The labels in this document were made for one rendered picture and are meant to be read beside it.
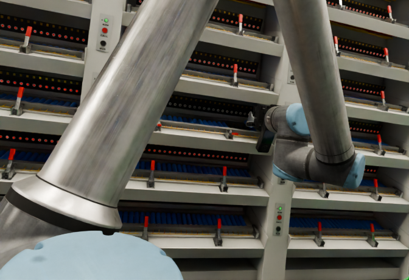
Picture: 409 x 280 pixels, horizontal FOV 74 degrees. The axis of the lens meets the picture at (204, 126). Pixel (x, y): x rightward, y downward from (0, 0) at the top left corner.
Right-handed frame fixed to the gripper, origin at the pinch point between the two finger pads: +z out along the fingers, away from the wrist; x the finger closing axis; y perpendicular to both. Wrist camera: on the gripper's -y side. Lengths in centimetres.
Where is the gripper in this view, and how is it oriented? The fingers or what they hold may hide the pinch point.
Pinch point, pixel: (251, 125)
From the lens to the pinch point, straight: 111.8
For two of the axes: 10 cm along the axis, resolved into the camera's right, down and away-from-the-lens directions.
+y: 1.1, -9.9, 0.2
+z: -2.4, -0.1, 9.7
